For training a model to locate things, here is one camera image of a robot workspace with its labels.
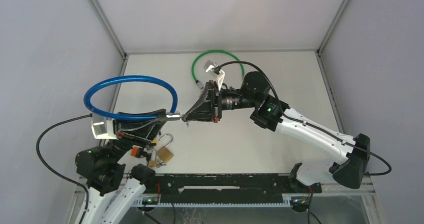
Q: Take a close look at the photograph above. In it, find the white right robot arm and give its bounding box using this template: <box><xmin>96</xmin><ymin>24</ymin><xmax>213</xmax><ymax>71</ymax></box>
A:
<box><xmin>182</xmin><ymin>71</ymin><xmax>370</xmax><ymax>192</ymax></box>

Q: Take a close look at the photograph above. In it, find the green cable lock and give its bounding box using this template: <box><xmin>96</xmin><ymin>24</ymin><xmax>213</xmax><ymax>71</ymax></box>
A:
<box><xmin>190</xmin><ymin>49</ymin><xmax>240</xmax><ymax>89</ymax></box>

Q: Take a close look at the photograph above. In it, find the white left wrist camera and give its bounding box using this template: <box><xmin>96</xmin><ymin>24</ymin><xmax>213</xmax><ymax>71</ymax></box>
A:
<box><xmin>91</xmin><ymin>114</ymin><xmax>118</xmax><ymax>140</ymax></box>

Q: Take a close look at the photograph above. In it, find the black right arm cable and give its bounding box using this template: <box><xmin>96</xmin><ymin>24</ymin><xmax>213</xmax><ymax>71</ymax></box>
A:
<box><xmin>213</xmin><ymin>60</ymin><xmax>393</xmax><ymax>177</ymax></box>

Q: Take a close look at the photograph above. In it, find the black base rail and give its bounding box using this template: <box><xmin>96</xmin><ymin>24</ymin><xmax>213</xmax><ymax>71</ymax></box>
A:
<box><xmin>145</xmin><ymin>173</ymin><xmax>312</xmax><ymax>205</ymax></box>

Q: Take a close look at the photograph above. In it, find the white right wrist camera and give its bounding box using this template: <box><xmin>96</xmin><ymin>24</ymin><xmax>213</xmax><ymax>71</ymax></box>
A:
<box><xmin>203</xmin><ymin>60</ymin><xmax>225</xmax><ymax>91</ymax></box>

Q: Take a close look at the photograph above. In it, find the large brass padlock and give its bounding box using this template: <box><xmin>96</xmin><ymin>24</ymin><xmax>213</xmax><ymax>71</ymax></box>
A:
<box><xmin>157</xmin><ymin>134</ymin><xmax>174</xmax><ymax>164</ymax></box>

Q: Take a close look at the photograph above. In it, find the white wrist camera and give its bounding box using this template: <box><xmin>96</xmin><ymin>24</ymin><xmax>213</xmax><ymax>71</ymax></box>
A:
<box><xmin>203</xmin><ymin>60</ymin><xmax>225</xmax><ymax>91</ymax></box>
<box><xmin>91</xmin><ymin>114</ymin><xmax>118</xmax><ymax>140</ymax></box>

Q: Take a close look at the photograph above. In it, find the orange black padlock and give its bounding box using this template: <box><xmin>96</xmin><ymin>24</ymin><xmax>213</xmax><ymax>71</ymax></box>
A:
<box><xmin>130</xmin><ymin>146</ymin><xmax>151</xmax><ymax>161</ymax></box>

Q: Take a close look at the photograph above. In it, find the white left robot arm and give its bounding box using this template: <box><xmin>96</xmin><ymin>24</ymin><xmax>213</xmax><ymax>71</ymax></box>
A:
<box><xmin>75</xmin><ymin>109</ymin><xmax>172</xmax><ymax>224</ymax></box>

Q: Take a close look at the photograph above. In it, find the blue cable lock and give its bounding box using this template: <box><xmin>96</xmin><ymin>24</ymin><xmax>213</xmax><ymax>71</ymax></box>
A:
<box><xmin>83</xmin><ymin>75</ymin><xmax>182</xmax><ymax>122</ymax></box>

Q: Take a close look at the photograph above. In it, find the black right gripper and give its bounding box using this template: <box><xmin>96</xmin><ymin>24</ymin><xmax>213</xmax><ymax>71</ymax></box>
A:
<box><xmin>183</xmin><ymin>81</ymin><xmax>258</xmax><ymax>124</ymax></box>

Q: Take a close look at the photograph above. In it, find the small brass padlock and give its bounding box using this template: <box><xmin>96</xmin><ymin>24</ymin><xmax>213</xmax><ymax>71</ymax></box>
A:
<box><xmin>147</xmin><ymin>149</ymin><xmax>157</xmax><ymax>168</ymax></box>

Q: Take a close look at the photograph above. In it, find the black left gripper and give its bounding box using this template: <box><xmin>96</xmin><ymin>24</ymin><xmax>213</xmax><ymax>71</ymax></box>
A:
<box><xmin>105</xmin><ymin>108</ymin><xmax>170</xmax><ymax>163</ymax></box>

